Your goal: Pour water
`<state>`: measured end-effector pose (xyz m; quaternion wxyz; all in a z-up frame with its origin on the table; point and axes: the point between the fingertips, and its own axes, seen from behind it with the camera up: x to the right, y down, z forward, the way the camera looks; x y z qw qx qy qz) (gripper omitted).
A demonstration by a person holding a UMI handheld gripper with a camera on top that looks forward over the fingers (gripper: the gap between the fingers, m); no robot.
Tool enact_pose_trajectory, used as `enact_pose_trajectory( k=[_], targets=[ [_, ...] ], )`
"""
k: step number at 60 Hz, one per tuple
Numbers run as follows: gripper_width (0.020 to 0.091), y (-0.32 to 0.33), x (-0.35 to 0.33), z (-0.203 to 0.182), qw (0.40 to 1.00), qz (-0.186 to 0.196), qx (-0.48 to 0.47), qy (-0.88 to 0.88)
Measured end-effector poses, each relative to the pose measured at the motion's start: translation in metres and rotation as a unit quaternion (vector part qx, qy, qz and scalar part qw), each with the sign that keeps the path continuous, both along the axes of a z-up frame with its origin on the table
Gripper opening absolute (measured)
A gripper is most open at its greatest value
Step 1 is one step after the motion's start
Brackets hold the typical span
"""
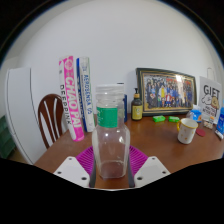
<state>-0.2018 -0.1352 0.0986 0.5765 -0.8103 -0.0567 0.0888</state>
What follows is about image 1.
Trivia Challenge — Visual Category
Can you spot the clear bottle with green label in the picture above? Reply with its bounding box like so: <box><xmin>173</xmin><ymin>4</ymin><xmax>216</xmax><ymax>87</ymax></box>
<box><xmin>91</xmin><ymin>83</ymin><xmax>132</xmax><ymax>180</ymax></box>

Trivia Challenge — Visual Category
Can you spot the white and blue shuttlecock tube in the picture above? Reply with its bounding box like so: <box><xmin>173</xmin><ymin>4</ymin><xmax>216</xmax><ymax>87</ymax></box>
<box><xmin>75</xmin><ymin>56</ymin><xmax>97</xmax><ymax>133</ymax></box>

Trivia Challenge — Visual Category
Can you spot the small green box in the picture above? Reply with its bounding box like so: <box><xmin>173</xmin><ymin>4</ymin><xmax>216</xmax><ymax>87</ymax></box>
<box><xmin>152</xmin><ymin>114</ymin><xmax>166</xmax><ymax>123</ymax></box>
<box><xmin>167</xmin><ymin>115</ymin><xmax>181</xmax><ymax>123</ymax></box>

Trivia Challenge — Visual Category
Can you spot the white remote control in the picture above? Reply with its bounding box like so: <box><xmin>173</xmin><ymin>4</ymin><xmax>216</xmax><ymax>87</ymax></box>
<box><xmin>214</xmin><ymin>129</ymin><xmax>224</xmax><ymax>140</ymax></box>

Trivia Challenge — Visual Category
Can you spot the white mug with yellow rim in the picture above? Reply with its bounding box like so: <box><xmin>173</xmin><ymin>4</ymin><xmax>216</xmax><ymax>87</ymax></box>
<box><xmin>176</xmin><ymin>117</ymin><xmax>199</xmax><ymax>145</ymax></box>

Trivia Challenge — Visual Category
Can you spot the pink shuttlecock tube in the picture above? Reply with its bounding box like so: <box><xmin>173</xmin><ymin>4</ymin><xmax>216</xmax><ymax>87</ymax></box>
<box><xmin>58</xmin><ymin>55</ymin><xmax>86</xmax><ymax>143</ymax></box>

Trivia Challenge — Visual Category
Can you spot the flat round red coaster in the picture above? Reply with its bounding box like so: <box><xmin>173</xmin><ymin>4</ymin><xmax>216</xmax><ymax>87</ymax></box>
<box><xmin>195</xmin><ymin>128</ymin><xmax>207</xmax><ymax>138</ymax></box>

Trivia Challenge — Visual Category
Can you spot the framed group photo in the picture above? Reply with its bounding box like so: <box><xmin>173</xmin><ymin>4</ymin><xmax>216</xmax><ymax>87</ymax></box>
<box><xmin>135</xmin><ymin>67</ymin><xmax>198</xmax><ymax>117</ymax></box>

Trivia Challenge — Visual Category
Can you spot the small floral pouch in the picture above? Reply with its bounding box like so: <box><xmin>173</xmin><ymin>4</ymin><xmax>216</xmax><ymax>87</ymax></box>
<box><xmin>202</xmin><ymin>119</ymin><xmax>215</xmax><ymax>130</ymax></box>

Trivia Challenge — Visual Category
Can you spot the dark wooden chair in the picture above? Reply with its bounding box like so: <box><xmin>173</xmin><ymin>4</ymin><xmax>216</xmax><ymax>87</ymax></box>
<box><xmin>37</xmin><ymin>93</ymin><xmax>69</xmax><ymax>150</ymax></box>

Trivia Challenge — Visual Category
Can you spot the white refrigerator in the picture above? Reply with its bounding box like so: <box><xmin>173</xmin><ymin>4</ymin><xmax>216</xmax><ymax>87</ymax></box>
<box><xmin>3</xmin><ymin>67</ymin><xmax>44</xmax><ymax>165</ymax></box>

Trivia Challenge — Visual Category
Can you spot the blue tissue pack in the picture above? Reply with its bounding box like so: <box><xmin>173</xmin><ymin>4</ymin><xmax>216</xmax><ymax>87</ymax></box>
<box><xmin>185</xmin><ymin>105</ymin><xmax>203</xmax><ymax>124</ymax></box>

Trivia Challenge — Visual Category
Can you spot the white printed gift bag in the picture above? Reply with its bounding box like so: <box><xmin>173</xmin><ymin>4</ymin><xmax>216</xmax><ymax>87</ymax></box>
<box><xmin>197</xmin><ymin>68</ymin><xmax>224</xmax><ymax>124</ymax></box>

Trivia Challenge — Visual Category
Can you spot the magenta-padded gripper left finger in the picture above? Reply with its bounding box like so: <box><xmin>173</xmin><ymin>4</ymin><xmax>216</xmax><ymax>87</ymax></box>
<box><xmin>53</xmin><ymin>145</ymin><xmax>98</xmax><ymax>188</ymax></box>

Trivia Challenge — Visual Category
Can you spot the blue detergent bottle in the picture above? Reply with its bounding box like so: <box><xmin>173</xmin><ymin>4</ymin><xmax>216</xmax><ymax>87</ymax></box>
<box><xmin>215</xmin><ymin>106</ymin><xmax>224</xmax><ymax>136</ymax></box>

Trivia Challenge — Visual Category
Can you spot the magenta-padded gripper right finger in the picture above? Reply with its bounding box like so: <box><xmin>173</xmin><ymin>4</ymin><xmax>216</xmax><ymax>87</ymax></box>
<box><xmin>128</xmin><ymin>145</ymin><xmax>172</xmax><ymax>188</ymax></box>

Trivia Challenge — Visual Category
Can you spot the amber pump bottle yellow label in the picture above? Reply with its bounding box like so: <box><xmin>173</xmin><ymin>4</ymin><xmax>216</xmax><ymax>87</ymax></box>
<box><xmin>130</xmin><ymin>87</ymin><xmax>144</xmax><ymax>121</ymax></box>

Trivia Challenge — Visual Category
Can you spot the green crate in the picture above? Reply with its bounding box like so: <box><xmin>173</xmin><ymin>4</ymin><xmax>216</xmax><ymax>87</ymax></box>
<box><xmin>0</xmin><ymin>114</ymin><xmax>17</xmax><ymax>160</ymax></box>

